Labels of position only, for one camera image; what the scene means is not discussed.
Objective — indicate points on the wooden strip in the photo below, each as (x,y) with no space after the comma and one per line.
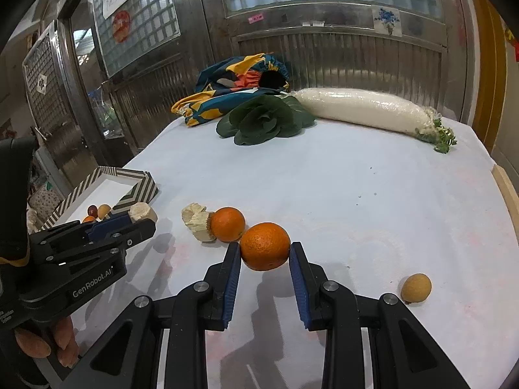
(507,192)

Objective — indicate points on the striped cardboard box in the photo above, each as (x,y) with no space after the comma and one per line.
(138,190)

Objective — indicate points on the steel door with glass blocks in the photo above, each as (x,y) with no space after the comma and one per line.
(344,56)
(154,69)

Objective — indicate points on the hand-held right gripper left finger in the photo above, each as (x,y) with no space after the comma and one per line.
(232,287)

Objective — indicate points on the white tablecloth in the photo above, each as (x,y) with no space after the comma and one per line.
(344,202)

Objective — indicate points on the person's left hand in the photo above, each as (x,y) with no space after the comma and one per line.
(40,340)

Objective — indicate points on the plastic bag with greens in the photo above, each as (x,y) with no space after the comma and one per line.
(106,113)

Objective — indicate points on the sugarcane piece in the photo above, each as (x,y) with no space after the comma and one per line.
(194,221)
(142,210)

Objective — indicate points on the red date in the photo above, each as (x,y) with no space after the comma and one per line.
(93,210)

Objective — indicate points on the blue flower tile picture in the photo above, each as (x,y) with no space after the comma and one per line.
(387,21)

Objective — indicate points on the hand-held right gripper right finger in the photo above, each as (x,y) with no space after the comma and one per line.
(299,287)

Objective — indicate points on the small pink sticker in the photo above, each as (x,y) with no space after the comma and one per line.
(256,18)

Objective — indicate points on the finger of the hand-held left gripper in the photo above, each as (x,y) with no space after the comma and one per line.
(138,233)
(109,223)

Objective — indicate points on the round red sticker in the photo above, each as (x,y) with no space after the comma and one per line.
(121,26)

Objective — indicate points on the colourful patterned sleeve cover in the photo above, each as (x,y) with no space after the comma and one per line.
(202,107)
(243,71)

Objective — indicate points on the longan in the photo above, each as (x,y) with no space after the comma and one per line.
(416,288)
(104,210)

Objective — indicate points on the white radish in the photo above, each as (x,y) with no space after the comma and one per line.
(365,107)

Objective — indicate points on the metal mesh gate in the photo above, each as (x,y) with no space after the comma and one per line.
(52,101)

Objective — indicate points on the red wall decoration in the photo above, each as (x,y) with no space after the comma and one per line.
(513,42)

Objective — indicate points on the green leafy vegetable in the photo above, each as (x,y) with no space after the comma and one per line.
(263,123)

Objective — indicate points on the orange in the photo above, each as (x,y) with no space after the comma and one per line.
(265,247)
(228,225)
(89,219)

